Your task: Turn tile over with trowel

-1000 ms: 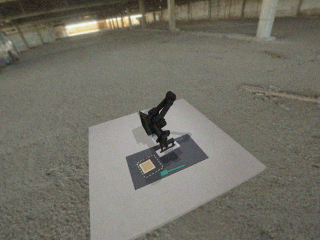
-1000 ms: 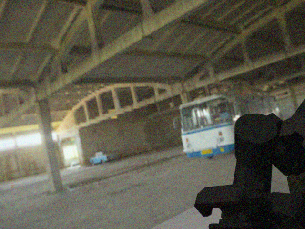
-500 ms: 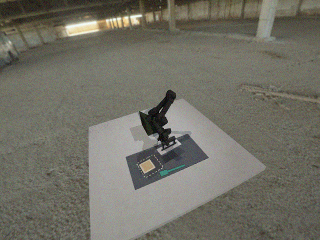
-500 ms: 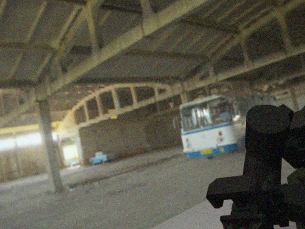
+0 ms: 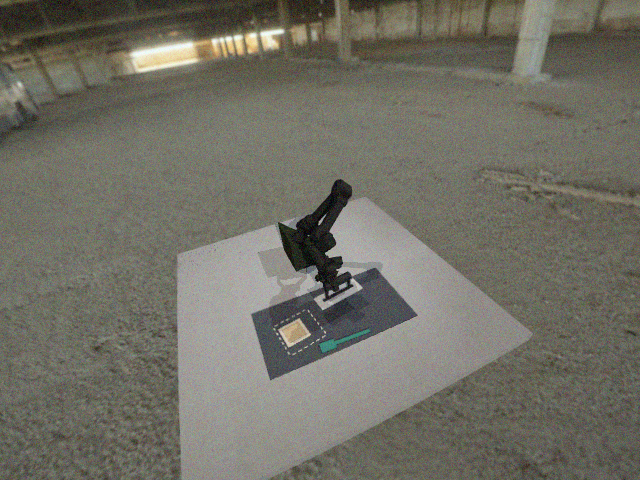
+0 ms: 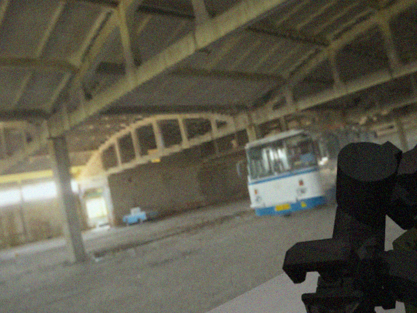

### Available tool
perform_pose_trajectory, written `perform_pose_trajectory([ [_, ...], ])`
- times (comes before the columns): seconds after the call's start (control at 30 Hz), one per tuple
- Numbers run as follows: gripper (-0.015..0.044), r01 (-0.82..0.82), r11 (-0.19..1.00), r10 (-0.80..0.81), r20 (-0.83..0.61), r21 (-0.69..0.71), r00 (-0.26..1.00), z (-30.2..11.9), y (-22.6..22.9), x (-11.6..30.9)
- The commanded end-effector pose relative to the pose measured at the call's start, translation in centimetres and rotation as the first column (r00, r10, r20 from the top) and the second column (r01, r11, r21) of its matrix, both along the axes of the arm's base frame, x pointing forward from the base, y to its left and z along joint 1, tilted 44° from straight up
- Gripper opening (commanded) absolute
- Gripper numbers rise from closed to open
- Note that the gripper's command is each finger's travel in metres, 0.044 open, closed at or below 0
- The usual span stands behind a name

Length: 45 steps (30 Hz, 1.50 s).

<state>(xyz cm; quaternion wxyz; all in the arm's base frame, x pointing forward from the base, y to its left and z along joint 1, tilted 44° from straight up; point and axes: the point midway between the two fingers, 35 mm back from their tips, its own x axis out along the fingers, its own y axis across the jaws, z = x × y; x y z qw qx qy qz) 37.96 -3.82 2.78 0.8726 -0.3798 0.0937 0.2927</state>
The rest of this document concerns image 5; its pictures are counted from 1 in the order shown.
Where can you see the beige square tile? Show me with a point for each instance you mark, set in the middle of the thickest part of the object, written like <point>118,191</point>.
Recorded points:
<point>294,332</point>

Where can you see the teal flat trowel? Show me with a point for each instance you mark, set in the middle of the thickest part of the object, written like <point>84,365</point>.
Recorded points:
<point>331,344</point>

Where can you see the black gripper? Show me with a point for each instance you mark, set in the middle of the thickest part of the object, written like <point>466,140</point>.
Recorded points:
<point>327,273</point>

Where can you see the dark grey mat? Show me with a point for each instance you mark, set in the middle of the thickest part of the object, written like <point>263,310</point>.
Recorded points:
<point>376,307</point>

